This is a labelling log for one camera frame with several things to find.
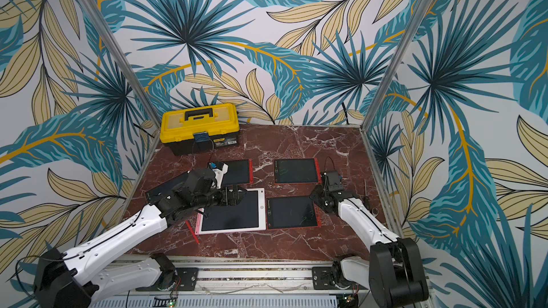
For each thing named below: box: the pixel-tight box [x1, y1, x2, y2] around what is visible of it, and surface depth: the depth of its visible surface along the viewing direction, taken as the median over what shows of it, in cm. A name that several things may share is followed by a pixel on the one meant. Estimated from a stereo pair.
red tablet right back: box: [273, 157, 322, 185], surface depth 104 cm
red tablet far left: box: [144, 170, 190, 204], surface depth 100 cm
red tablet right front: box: [265, 195, 322, 231], surface depth 92 cm
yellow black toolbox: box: [159, 102, 241, 157], surface depth 100 cm
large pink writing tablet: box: [194, 187, 267, 236], surface depth 88 cm
